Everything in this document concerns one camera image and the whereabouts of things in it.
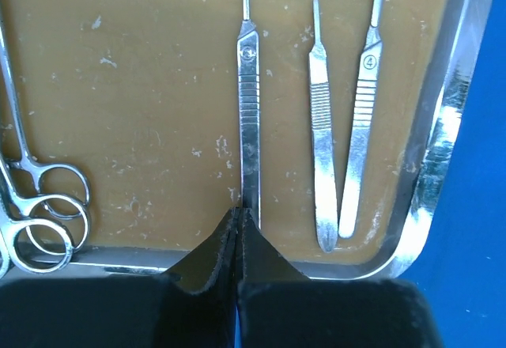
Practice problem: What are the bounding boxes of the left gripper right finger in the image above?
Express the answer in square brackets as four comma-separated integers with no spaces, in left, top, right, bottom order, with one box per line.
[236,209,444,347]

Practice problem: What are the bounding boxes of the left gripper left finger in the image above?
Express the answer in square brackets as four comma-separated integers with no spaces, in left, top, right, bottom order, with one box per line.
[1,208,240,347]

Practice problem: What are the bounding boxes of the long steel scalpel handle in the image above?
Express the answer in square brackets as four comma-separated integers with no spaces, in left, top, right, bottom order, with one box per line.
[236,0,261,225]

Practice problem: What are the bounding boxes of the blue surgical cloth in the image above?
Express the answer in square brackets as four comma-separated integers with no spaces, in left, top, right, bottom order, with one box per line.
[404,0,505,347]

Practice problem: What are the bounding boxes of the number four scalpel handle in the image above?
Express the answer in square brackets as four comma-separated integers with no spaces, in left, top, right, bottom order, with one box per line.
[338,0,383,239]

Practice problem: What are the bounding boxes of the steel instrument tray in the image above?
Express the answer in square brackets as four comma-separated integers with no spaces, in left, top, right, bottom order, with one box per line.
[1,0,493,280]

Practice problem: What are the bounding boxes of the steel forceps in tray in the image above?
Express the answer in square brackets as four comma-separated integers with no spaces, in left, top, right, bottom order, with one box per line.
[308,0,338,253]

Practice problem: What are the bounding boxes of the steel ring-handled scissors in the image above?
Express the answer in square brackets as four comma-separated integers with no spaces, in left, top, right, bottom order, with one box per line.
[0,15,93,276]

